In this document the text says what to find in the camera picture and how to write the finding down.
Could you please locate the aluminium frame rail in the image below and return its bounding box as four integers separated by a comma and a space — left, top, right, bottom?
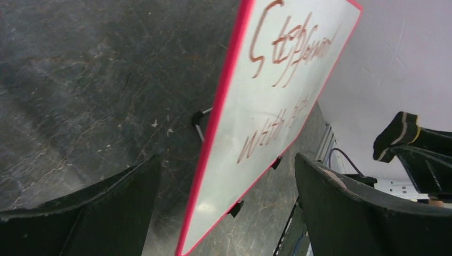
315, 123, 346, 174

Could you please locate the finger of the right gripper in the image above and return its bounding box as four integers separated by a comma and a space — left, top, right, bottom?
390, 128, 451, 197

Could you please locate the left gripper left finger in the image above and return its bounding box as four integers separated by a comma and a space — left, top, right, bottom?
1, 155, 162, 255

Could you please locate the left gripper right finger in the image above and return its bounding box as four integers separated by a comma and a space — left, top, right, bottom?
295, 153, 451, 255

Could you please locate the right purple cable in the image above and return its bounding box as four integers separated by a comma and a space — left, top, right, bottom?
328, 147, 366, 177

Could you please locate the yellow bone shaped eraser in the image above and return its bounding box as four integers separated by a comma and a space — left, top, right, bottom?
373, 111, 421, 163

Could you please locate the pink framed whiteboard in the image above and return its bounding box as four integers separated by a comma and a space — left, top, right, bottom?
175, 1, 362, 255

